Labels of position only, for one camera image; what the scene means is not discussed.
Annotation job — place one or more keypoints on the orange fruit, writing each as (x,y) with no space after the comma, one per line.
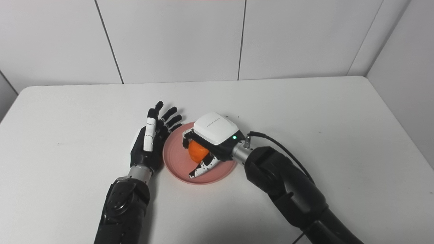
(197,151)

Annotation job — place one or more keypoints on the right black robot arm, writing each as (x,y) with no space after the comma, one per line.
(288,189)

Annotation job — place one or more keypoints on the pink plate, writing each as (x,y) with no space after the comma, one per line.
(176,159)

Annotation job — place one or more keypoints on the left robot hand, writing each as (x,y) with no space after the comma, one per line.
(147,142)

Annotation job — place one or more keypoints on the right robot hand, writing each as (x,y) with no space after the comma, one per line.
(213,135)

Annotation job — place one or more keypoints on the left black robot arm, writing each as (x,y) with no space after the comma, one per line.
(122,210)

